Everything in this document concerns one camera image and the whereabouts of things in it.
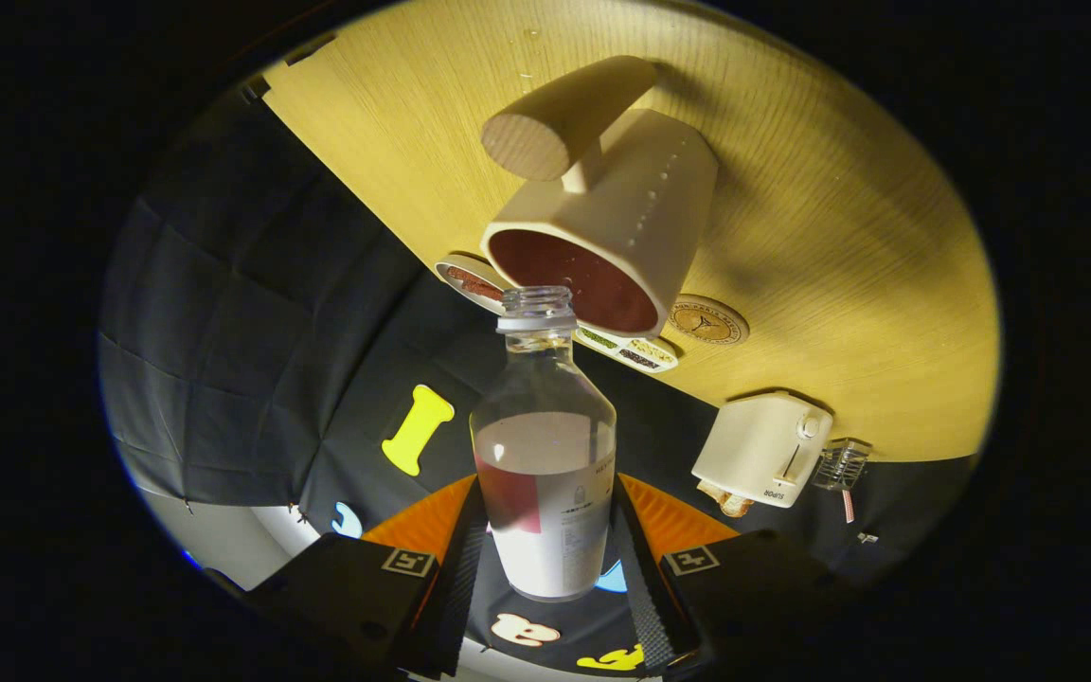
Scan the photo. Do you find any wire mesh holder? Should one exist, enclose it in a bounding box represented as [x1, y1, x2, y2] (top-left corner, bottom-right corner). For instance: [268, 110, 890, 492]
[811, 438, 873, 492]

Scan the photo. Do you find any clear plastic juice bottle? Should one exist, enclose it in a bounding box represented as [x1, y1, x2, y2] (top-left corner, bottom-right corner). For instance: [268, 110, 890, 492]
[470, 285, 618, 602]

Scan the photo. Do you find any white divided bean dish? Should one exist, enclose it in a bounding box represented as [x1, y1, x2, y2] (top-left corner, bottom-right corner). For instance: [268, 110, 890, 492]
[572, 325, 679, 374]

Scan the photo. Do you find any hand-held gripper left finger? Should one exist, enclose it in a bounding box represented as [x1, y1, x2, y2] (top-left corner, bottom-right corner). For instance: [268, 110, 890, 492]
[247, 474, 490, 678]

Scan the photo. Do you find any round cork coaster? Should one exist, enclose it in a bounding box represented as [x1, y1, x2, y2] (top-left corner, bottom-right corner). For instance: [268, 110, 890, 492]
[669, 294, 751, 346]

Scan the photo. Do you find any white toaster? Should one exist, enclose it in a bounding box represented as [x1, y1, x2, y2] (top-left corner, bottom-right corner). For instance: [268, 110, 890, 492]
[691, 391, 834, 510]

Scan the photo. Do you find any black backdrop cloth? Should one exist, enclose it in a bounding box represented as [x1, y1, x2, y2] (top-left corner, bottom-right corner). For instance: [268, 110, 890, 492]
[98, 90, 973, 678]

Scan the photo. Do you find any cream cup with wooden handle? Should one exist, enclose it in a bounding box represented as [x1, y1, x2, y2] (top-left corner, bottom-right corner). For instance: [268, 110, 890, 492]
[480, 55, 720, 339]

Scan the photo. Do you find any round white plate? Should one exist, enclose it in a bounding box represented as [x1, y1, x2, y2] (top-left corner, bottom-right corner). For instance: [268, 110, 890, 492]
[435, 254, 513, 315]

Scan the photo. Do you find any wooden table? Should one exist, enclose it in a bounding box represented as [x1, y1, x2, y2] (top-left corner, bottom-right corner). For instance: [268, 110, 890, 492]
[261, 0, 1001, 463]

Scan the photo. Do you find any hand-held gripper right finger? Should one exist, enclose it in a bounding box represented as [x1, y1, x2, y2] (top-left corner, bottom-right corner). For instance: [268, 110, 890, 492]
[610, 474, 850, 675]

